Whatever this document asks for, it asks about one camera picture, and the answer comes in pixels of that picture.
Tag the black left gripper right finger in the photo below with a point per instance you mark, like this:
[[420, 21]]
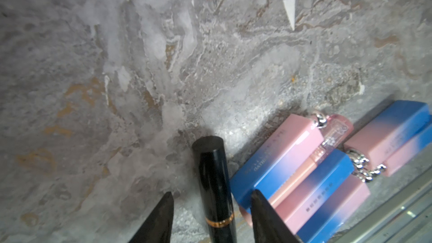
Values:
[[268, 227]]

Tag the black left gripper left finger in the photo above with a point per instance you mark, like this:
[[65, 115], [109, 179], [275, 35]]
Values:
[[157, 228]]

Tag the pink blue lipstick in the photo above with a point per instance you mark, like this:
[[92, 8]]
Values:
[[335, 211], [409, 150], [278, 158], [313, 192], [388, 131]]

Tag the pink blue lipstick bottom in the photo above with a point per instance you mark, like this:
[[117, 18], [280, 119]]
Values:
[[335, 211]]

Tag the pink clear gloss on table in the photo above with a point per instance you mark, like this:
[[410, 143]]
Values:
[[337, 129]]

